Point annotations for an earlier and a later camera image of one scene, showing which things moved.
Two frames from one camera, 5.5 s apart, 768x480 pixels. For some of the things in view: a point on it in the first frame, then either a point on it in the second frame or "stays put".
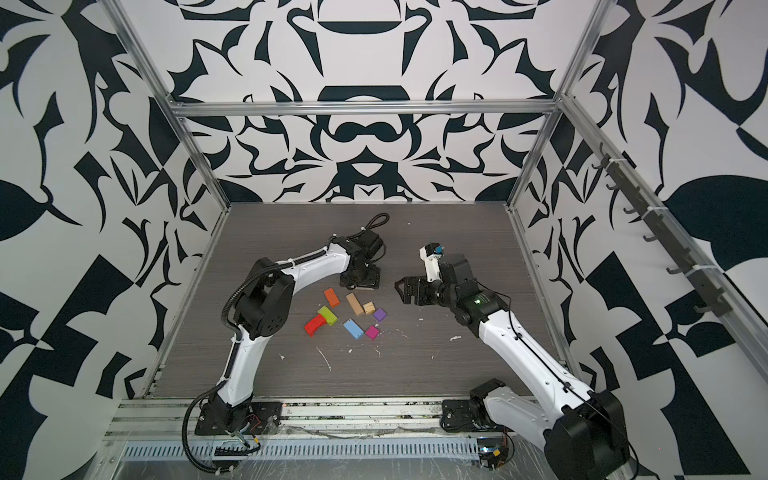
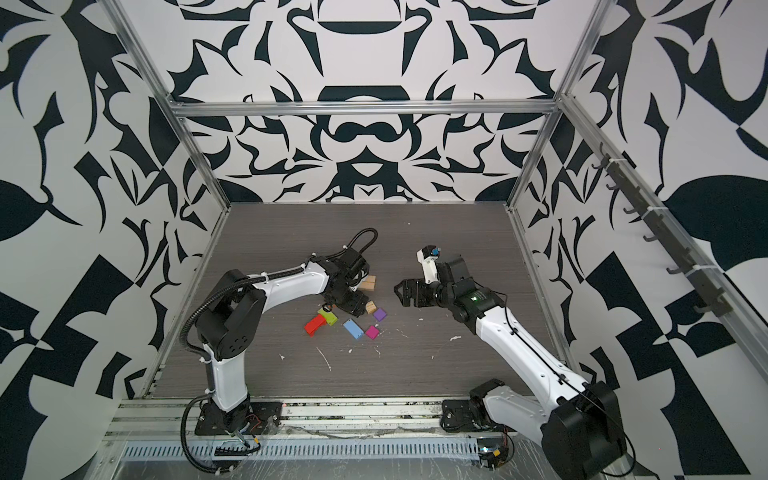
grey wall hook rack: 708,291 stays put
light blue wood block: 353,328 stays put
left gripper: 373,284 to 358,307
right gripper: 424,285 stays put
